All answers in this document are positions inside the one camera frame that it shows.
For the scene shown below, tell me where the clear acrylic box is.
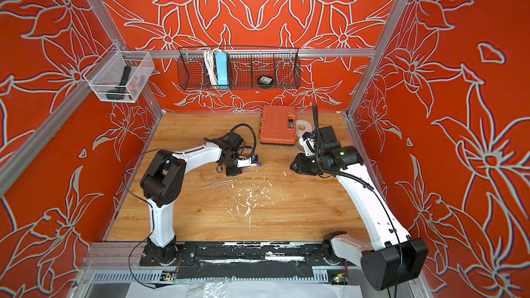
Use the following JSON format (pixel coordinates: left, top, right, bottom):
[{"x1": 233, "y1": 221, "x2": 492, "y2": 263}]
[{"x1": 83, "y1": 44, "x2": 155, "y2": 103}]

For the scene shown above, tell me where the orange tool case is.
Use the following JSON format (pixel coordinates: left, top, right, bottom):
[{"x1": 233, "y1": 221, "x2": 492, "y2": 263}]
[{"x1": 259, "y1": 105, "x2": 296, "y2": 146}]

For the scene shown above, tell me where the white cable bundle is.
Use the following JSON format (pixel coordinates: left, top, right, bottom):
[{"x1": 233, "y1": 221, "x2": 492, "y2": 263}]
[{"x1": 204, "y1": 49, "x2": 218, "y2": 88}]

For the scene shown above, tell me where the dark green tool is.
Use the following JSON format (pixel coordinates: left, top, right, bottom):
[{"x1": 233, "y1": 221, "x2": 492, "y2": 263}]
[{"x1": 106, "y1": 66, "x2": 131, "y2": 101}]

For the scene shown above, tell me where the clear tape roll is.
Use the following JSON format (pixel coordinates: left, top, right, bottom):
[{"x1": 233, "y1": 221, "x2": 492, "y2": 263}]
[{"x1": 295, "y1": 141, "x2": 304, "y2": 152}]

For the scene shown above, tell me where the white tape roll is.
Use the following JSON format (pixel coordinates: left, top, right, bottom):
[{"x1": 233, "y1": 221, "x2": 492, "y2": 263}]
[{"x1": 295, "y1": 119, "x2": 313, "y2": 137}]

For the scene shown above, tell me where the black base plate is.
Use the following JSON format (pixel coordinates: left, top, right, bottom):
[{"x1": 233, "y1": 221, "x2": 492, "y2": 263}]
[{"x1": 139, "y1": 241, "x2": 352, "y2": 283}]

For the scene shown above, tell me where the black wire basket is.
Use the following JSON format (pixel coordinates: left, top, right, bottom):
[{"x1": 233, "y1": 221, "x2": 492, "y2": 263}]
[{"x1": 177, "y1": 46, "x2": 302, "y2": 91}]

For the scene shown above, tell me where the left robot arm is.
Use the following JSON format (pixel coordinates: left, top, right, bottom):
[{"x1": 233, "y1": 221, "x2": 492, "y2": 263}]
[{"x1": 138, "y1": 124, "x2": 259, "y2": 268}]

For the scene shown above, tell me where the small black device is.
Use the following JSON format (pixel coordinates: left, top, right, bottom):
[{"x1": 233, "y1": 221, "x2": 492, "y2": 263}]
[{"x1": 258, "y1": 75, "x2": 275, "y2": 88}]

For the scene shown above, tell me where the light blue box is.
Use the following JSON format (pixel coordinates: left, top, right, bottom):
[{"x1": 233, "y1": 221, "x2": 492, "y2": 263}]
[{"x1": 215, "y1": 52, "x2": 229, "y2": 89}]

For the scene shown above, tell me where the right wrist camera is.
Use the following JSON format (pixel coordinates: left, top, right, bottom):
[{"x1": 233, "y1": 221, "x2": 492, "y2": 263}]
[{"x1": 298, "y1": 132, "x2": 316, "y2": 157}]

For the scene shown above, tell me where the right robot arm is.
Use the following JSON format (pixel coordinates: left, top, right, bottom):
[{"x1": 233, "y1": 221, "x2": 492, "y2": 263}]
[{"x1": 290, "y1": 104, "x2": 429, "y2": 297}]

